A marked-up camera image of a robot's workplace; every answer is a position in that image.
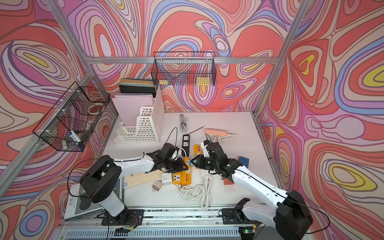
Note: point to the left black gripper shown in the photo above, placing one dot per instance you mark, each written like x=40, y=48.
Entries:
x=179, y=167

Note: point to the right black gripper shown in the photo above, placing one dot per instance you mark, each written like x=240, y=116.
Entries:
x=199, y=163

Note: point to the white cube socket adapter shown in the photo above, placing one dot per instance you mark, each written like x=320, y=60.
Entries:
x=167, y=179

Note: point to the teal plug adapter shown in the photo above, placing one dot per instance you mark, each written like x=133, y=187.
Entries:
x=191, y=163

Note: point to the orange power strip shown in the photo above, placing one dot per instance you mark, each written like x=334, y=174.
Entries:
x=197, y=150

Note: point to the orange cube socket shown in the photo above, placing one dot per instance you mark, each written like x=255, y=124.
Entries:
x=227, y=182

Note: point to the black power strip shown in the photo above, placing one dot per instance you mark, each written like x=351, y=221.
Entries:
x=186, y=145

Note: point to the pink small plug adapter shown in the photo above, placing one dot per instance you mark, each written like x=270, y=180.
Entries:
x=157, y=186

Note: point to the blue cube socket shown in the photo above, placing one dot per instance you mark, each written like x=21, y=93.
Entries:
x=244, y=161

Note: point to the pink power strip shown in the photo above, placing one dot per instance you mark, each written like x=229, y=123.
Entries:
x=216, y=132

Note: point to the yellow power strip with adapters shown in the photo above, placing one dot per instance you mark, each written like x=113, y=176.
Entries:
x=186, y=178

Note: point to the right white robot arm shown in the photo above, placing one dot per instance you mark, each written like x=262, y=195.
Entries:
x=285, y=211

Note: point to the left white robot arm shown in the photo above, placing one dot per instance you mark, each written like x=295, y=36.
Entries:
x=99, y=181

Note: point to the white plastic file organizer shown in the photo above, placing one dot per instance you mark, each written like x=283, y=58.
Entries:
x=149, y=125

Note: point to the pink folder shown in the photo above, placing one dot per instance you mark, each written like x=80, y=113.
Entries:
x=128, y=106

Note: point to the dark books stack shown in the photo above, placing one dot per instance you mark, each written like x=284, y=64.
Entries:
x=138, y=86

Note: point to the black white magazine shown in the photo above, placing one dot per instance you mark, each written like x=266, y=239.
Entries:
x=79, y=207

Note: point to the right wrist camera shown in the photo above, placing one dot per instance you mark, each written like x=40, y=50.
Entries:
x=204, y=149

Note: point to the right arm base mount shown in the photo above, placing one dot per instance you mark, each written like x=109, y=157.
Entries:
x=236, y=217

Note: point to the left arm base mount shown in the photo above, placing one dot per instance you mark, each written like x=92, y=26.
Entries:
x=127, y=217

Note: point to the black wire basket back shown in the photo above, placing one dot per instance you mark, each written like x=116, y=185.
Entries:
x=184, y=68

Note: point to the black wire basket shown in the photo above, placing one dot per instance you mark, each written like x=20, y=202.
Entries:
x=184, y=68
x=69, y=126

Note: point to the black wire basket left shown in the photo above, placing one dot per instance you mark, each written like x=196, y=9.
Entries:
x=69, y=126

